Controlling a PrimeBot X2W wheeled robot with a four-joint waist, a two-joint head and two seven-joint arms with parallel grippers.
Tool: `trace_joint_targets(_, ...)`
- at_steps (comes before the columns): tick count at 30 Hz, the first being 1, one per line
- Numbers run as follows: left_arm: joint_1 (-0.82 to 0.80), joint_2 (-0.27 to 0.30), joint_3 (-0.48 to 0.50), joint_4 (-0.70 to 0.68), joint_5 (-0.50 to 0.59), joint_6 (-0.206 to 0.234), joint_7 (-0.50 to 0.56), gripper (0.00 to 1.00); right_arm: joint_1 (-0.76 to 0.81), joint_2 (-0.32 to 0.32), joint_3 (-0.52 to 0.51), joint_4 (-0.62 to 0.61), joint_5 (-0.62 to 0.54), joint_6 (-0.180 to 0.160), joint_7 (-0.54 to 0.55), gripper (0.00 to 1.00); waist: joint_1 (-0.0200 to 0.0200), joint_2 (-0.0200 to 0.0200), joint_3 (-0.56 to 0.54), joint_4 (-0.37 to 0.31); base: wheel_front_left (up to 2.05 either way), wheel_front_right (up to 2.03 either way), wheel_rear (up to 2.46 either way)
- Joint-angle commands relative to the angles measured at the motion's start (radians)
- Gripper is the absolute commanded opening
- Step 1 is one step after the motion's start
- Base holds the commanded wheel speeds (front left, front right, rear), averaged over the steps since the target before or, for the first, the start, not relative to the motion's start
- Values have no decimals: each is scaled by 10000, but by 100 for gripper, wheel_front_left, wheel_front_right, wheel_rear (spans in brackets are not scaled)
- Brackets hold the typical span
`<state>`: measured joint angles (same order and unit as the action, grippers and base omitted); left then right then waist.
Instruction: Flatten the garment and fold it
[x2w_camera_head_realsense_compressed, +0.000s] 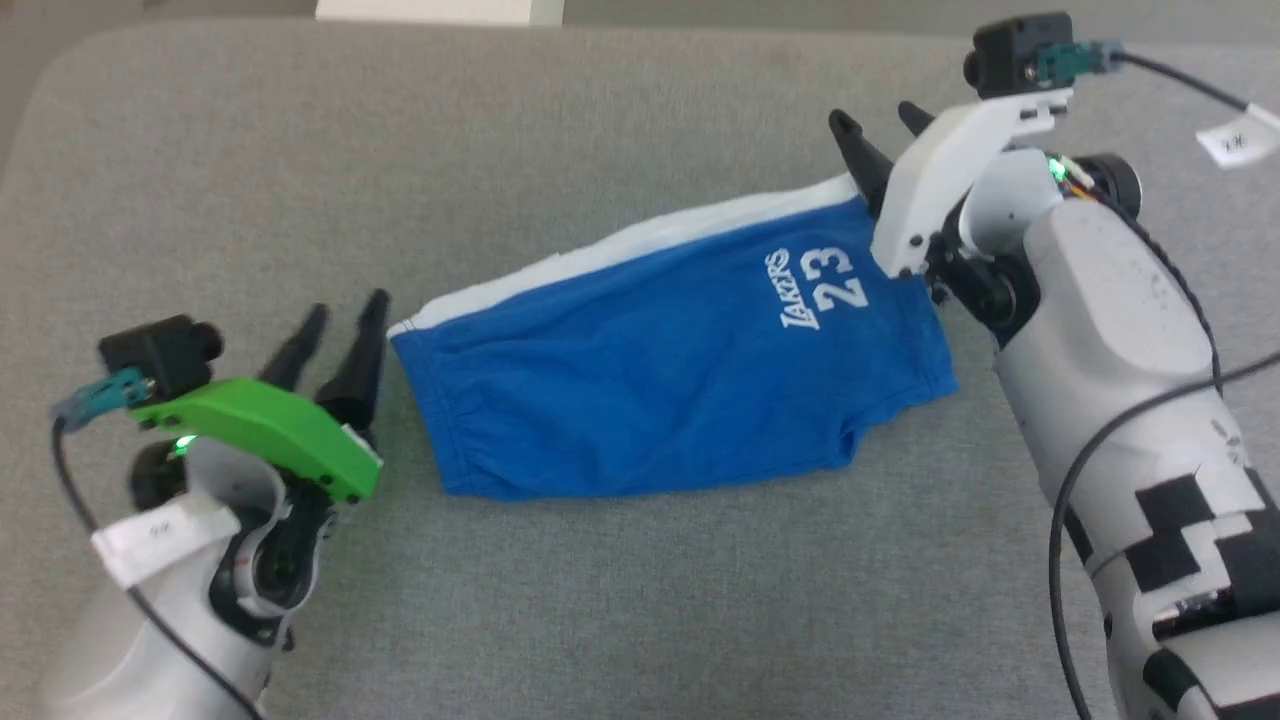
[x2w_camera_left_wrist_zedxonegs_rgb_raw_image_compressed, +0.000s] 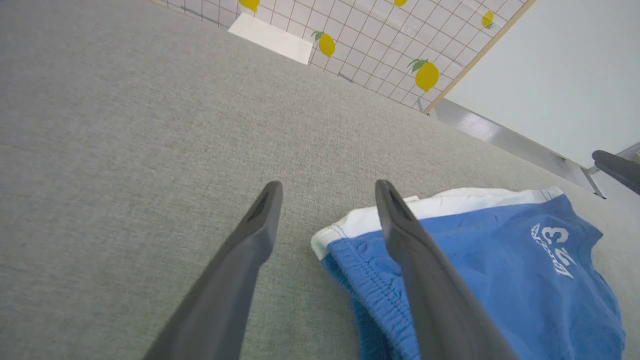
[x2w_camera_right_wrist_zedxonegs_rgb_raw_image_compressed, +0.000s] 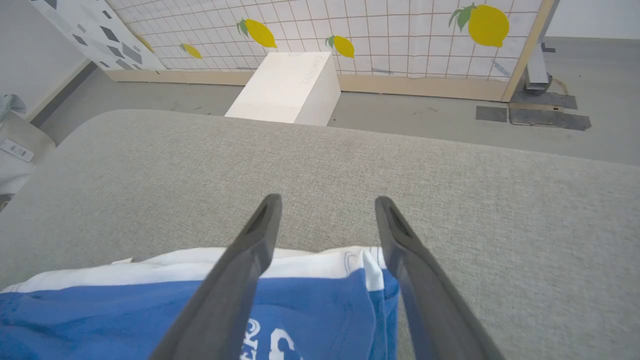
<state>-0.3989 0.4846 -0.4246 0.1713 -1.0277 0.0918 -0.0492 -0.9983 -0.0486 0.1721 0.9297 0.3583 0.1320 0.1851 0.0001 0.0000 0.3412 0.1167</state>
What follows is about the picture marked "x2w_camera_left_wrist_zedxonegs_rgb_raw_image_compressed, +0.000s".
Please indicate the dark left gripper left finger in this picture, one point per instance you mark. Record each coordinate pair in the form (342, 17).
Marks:
(225, 290)

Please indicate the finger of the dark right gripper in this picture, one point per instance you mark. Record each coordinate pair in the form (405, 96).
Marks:
(620, 169)

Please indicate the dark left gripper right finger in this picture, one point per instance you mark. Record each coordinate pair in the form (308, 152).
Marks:
(435, 300)

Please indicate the blue and white shorts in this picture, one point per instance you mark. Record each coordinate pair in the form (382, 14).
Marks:
(510, 290)

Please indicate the aluminium panel support strut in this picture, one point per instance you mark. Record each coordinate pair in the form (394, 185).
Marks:
(500, 132)

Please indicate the white box cabinet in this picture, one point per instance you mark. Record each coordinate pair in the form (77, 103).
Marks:
(270, 36)

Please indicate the lemon print partition panel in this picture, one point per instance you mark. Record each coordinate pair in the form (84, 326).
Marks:
(380, 40)

